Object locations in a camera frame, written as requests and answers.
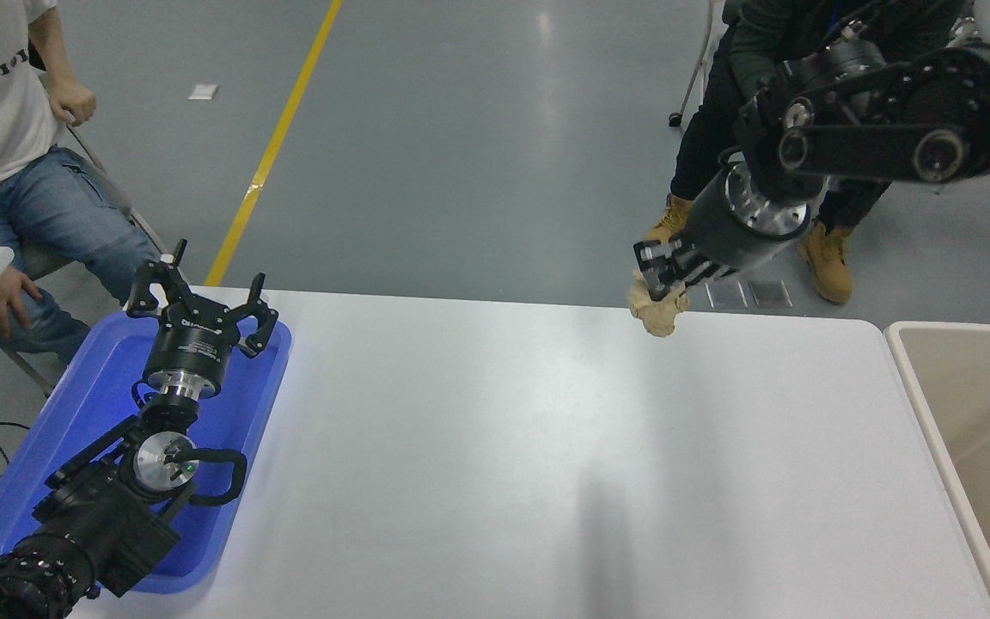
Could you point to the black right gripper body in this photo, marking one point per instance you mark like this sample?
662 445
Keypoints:
736 241

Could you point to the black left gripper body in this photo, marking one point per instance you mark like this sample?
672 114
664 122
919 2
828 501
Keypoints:
190 348

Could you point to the tan paper ball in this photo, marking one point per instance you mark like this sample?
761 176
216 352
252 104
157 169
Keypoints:
660 320

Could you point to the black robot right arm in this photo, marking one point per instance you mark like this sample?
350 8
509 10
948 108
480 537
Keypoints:
873 150

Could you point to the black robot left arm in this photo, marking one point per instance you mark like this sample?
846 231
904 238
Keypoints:
100 516

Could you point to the person's right hand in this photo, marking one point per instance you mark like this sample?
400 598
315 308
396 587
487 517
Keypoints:
5 297

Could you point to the person's left hand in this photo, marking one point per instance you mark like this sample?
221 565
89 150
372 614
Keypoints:
74 99

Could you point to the metal floor plate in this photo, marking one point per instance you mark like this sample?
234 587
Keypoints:
771 294
726 295

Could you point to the grey chair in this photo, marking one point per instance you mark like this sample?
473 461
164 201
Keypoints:
104 185

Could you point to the blue plastic tray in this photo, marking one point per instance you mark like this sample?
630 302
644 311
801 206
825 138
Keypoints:
82 404

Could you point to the white-framed castor chair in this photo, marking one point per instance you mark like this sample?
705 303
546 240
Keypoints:
675 119

